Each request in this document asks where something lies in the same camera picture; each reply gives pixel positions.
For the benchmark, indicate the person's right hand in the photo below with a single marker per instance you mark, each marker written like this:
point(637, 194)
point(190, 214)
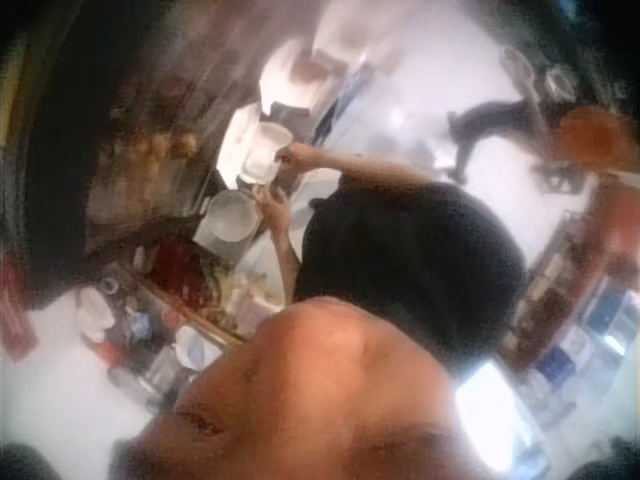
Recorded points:
point(296, 155)

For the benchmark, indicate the white kitchen appliance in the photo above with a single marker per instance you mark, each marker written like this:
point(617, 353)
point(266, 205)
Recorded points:
point(292, 75)

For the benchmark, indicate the round white bowl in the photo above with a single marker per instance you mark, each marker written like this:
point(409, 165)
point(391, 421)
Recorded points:
point(231, 216)

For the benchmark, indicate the cluttered counter with kitchenware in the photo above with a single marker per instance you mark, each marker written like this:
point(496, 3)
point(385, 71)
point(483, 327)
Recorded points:
point(150, 335)

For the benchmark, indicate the person's left hand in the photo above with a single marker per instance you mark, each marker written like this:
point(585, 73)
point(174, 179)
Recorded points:
point(272, 202)

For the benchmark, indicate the round orange basin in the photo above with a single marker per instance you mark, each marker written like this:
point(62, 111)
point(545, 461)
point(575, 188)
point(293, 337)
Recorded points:
point(595, 139)

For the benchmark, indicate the stack of white plates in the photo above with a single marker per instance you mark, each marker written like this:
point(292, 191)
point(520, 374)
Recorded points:
point(239, 131)

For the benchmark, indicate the shelf with blue packets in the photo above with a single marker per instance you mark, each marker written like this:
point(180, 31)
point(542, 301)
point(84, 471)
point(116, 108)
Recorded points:
point(575, 325)

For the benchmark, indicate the dark red container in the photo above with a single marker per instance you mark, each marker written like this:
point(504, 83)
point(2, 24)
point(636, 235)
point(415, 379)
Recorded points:
point(177, 262)

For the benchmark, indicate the white cup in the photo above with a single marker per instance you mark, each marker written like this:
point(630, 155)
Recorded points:
point(262, 150)

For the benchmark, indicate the black curved stand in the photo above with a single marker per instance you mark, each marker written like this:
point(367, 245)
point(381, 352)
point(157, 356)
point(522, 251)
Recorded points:
point(482, 125)

